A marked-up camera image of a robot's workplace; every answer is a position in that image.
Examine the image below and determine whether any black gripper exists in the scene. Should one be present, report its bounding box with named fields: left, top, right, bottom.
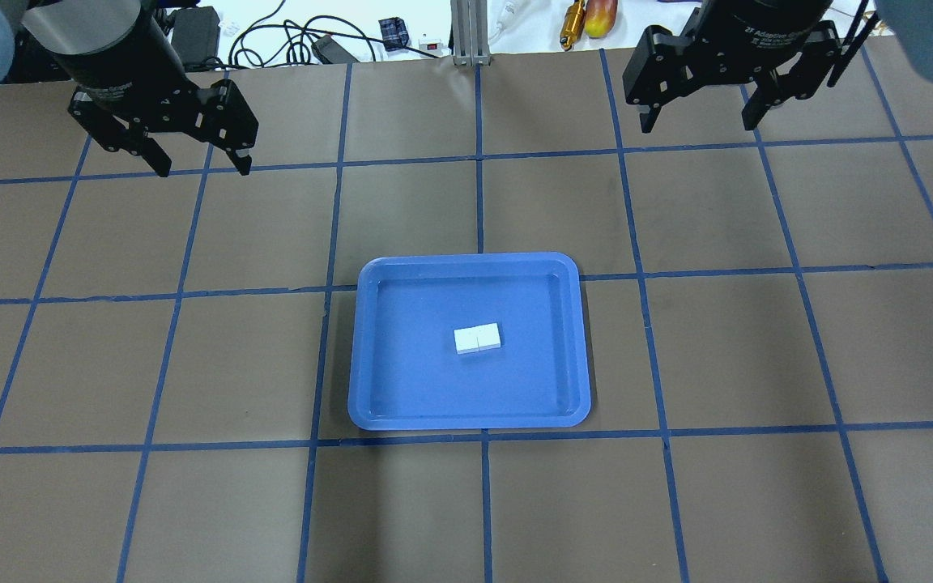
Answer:
left=68, top=79, right=259, bottom=177

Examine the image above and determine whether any white block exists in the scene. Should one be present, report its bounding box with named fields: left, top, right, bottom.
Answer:
left=453, top=327, right=480, bottom=355
left=474, top=322, right=502, bottom=351

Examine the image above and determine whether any blue plastic tray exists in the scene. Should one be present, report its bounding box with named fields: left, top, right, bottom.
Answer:
left=347, top=252, right=592, bottom=431

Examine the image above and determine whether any black laptop adapter brick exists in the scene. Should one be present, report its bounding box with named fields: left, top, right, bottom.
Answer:
left=167, top=6, right=221, bottom=69

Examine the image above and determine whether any red yellow mango toy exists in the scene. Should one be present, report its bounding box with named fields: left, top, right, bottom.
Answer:
left=584, top=0, right=619, bottom=38

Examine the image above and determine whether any small blue black device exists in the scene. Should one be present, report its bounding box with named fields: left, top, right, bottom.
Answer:
left=378, top=16, right=410, bottom=53

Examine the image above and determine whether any aluminium frame post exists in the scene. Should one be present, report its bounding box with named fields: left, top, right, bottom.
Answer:
left=449, top=0, right=492, bottom=67

